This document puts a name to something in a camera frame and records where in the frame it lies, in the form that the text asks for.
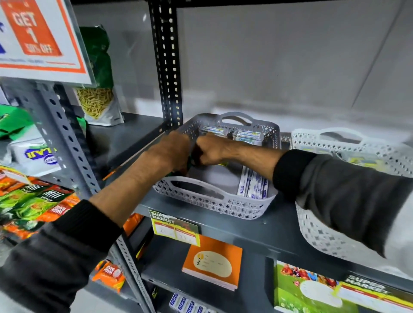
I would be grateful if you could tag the green yellow price label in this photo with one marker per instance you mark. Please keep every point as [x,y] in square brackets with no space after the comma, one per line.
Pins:
[174,227]

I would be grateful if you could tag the grey perforated shelf post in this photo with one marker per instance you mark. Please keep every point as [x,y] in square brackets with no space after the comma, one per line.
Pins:
[64,135]

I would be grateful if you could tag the black yellow price label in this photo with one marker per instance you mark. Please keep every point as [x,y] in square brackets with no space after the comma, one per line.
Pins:
[377,295]

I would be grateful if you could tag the green bag of yellow sticks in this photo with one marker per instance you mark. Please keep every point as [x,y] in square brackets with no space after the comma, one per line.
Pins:
[98,96]

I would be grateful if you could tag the small white striped box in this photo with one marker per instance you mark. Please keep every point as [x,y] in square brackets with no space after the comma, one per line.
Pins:
[213,130]
[248,136]

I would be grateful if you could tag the white plastic lattice basket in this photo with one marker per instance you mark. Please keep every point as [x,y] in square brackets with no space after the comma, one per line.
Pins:
[319,235]

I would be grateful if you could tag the person's left hand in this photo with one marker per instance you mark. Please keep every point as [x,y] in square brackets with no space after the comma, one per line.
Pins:
[171,150]

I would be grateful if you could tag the orange notebook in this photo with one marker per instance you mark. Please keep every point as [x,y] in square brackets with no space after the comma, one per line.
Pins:
[213,262]

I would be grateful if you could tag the white orange promotion sign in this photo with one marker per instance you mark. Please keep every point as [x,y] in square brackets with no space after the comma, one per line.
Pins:
[38,38]

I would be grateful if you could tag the orange snack packet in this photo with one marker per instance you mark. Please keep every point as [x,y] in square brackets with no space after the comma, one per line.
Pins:
[109,274]

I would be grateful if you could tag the white blue toothpaste box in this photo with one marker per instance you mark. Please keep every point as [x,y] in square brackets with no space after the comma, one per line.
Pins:
[253,185]

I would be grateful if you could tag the row of blue white boxes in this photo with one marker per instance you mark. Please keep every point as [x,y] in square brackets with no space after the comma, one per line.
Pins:
[185,304]

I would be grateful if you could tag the person's right hand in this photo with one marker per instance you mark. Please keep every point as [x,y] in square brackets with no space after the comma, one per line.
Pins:
[213,150]

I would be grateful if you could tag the green picture notebook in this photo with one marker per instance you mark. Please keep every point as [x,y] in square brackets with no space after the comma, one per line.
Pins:
[303,290]

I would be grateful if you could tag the person's left fingers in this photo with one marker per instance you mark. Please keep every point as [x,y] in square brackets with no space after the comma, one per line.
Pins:
[187,166]

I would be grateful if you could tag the bright green packet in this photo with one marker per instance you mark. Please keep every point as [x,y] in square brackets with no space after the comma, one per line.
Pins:
[13,121]

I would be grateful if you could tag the yellow packets in white basket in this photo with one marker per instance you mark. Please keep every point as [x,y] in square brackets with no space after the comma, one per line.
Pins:
[361,159]

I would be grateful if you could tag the person's left forearm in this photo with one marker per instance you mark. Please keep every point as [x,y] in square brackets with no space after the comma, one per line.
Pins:
[122,190]

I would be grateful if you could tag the pile of green orange packets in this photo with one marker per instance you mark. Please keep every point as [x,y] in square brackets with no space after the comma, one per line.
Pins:
[29,200]

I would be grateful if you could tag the person's right fingers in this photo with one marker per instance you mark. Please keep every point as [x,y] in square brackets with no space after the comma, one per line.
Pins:
[200,154]

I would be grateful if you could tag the dark perforated shelf post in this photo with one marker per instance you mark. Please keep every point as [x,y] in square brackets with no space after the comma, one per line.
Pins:
[167,64]

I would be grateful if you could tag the person's right forearm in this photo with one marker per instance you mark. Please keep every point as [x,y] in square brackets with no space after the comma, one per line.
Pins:
[322,183]

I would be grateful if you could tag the white packet with blue label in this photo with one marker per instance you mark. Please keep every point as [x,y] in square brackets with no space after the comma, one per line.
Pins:
[34,158]

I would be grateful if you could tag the grey plastic lattice basket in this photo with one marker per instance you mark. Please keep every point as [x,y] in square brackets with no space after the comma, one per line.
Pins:
[226,203]

